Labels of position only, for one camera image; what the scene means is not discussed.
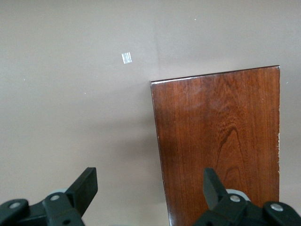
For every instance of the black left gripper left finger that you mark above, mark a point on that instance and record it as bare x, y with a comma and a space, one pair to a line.
58, 209

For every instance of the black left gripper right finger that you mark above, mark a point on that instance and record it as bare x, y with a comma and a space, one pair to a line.
235, 212

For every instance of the dark red wooden cabinet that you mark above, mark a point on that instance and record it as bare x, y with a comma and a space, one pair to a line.
211, 141

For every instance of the small tape piece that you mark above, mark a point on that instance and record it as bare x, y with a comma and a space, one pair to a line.
127, 58

